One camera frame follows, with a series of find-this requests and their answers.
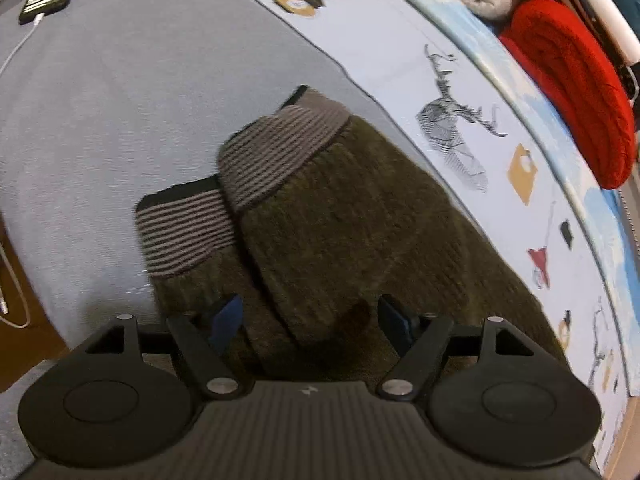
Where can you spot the blue and white blanket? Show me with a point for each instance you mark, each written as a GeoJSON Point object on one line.
{"type": "Point", "coordinates": [565, 160]}

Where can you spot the grey cloth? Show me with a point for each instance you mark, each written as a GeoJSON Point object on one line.
{"type": "Point", "coordinates": [25, 420]}

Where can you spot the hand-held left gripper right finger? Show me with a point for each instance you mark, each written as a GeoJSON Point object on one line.
{"type": "Point", "coordinates": [395, 320]}

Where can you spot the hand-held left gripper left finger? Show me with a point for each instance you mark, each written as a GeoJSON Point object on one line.
{"type": "Point", "coordinates": [227, 317]}

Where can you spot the grey deer-print bed sheet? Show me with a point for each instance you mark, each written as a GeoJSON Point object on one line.
{"type": "Point", "coordinates": [125, 110]}

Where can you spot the white folded quilt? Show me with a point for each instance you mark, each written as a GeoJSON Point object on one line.
{"type": "Point", "coordinates": [615, 15]}

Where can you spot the red folded blanket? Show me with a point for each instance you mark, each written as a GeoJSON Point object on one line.
{"type": "Point", "coordinates": [575, 90]}

